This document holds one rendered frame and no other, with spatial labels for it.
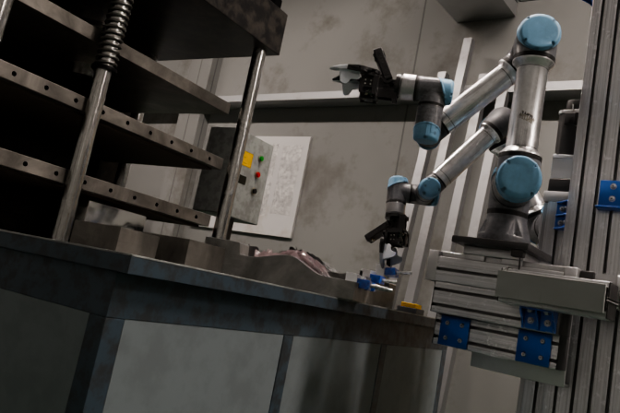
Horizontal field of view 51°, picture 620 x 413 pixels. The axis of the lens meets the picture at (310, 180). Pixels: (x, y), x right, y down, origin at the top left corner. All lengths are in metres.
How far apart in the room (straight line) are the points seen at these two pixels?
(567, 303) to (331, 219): 3.58
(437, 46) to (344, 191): 1.33
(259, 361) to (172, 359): 0.33
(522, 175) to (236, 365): 0.89
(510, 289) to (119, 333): 0.96
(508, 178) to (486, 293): 0.33
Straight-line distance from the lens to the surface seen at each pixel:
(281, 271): 1.99
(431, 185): 2.32
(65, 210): 2.23
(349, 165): 5.16
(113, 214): 2.39
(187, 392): 1.57
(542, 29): 1.95
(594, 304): 1.69
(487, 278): 1.90
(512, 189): 1.80
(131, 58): 2.48
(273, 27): 2.93
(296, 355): 1.90
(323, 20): 5.90
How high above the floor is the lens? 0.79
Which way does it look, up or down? 10 degrees up
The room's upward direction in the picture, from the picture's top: 11 degrees clockwise
